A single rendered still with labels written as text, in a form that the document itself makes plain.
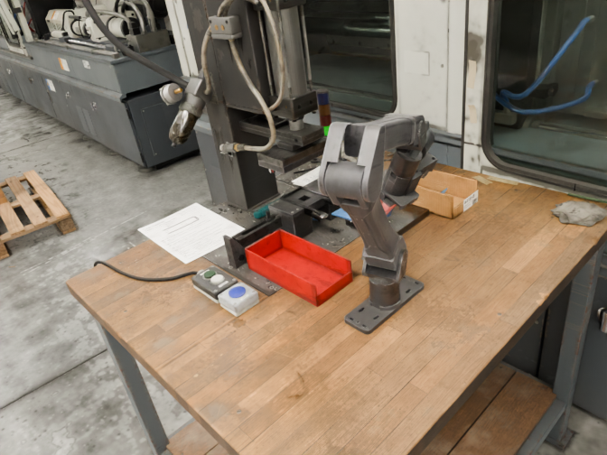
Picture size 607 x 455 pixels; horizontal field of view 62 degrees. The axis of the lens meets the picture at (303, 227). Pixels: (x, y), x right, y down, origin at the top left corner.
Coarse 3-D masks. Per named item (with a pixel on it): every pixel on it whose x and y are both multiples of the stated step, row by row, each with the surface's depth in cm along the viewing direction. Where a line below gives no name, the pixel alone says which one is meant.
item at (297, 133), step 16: (240, 128) 143; (256, 128) 137; (288, 128) 131; (304, 128) 130; (320, 128) 128; (288, 144) 128; (304, 144) 126; (320, 144) 131; (272, 160) 126; (288, 160) 125; (304, 160) 129
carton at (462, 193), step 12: (420, 180) 153; (432, 180) 149; (444, 180) 146; (456, 180) 143; (468, 180) 140; (420, 192) 140; (432, 192) 136; (456, 192) 145; (468, 192) 142; (420, 204) 141; (432, 204) 138; (444, 204) 135; (456, 204) 141; (468, 204) 139; (444, 216) 137; (456, 216) 136
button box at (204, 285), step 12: (96, 264) 144; (108, 264) 137; (132, 276) 130; (180, 276) 127; (192, 276) 122; (228, 276) 121; (204, 288) 119; (216, 288) 117; (228, 288) 118; (216, 300) 117
